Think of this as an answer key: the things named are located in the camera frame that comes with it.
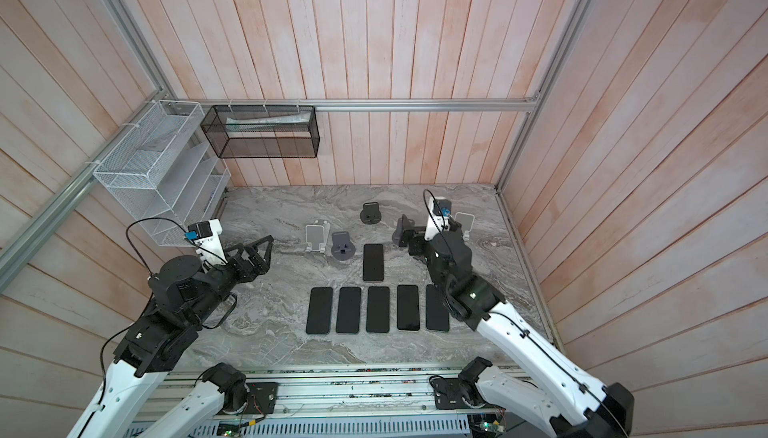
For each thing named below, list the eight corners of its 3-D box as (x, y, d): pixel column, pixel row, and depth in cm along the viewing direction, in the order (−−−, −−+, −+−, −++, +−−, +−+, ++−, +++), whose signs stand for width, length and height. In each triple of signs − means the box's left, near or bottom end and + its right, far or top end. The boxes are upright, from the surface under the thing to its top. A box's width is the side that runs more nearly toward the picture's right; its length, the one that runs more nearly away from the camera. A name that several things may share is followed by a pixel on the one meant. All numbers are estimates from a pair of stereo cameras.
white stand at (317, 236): (303, 253, 104) (301, 247, 101) (308, 226, 112) (306, 219, 108) (327, 253, 104) (325, 247, 101) (330, 226, 112) (329, 219, 108)
